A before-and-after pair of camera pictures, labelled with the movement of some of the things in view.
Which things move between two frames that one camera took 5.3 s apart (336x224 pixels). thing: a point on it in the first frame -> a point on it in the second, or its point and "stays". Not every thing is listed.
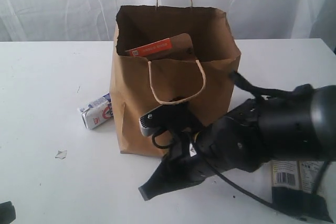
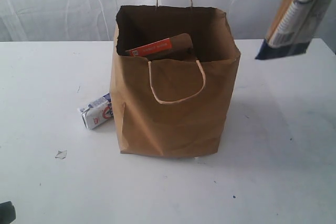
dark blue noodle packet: x=294 y=184 -> x=297 y=16
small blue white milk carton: x=97 y=112 stays
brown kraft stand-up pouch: x=178 y=46 stays
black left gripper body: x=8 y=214 stays
